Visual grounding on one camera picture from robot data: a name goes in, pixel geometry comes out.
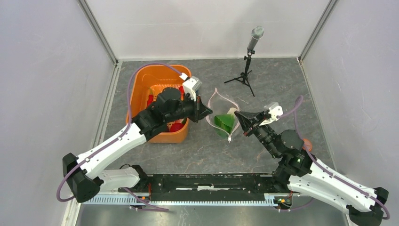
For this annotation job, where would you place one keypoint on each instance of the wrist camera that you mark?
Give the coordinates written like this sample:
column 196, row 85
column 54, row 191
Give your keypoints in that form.
column 273, row 112
column 191, row 86

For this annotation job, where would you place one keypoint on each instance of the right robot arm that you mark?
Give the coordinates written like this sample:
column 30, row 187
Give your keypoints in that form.
column 302, row 172

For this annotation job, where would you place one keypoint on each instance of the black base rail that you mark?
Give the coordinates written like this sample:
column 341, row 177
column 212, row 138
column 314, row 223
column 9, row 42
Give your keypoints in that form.
column 209, row 187

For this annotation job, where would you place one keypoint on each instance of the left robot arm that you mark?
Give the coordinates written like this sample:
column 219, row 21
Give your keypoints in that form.
column 84, row 174

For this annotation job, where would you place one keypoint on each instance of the black tripod stand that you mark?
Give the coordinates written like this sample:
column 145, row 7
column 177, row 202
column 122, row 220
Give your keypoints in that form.
column 243, row 78

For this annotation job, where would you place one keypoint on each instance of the red toy strawberry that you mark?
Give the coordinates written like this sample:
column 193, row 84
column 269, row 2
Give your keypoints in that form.
column 181, row 90

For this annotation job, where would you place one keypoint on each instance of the green toy bok choy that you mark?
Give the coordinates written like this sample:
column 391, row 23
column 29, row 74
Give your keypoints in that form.
column 225, row 124

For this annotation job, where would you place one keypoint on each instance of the orange plastic basket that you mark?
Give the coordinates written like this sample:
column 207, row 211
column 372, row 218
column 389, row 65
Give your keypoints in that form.
column 151, row 80

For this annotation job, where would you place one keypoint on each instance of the silver microphone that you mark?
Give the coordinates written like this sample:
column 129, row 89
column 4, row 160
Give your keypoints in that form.
column 256, row 34

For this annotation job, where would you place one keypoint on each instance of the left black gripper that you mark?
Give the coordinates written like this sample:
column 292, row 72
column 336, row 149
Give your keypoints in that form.
column 200, row 110

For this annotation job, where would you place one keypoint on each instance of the red toy chili pepper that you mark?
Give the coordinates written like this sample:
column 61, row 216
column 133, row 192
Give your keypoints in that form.
column 149, row 100

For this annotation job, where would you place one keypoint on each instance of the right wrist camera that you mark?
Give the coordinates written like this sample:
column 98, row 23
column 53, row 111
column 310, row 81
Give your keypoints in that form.
column 273, row 112

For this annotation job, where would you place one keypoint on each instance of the red toy tomato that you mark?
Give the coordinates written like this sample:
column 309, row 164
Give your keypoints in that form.
column 176, row 127

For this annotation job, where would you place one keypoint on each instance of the clear polka dot zip bag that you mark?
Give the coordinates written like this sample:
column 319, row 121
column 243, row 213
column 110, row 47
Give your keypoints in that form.
column 220, row 104

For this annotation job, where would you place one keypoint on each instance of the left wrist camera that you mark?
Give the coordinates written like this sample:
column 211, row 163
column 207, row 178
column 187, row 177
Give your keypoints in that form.
column 191, row 86

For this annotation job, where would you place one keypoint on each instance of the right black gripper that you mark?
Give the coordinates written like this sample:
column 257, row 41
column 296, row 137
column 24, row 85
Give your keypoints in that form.
column 245, row 118

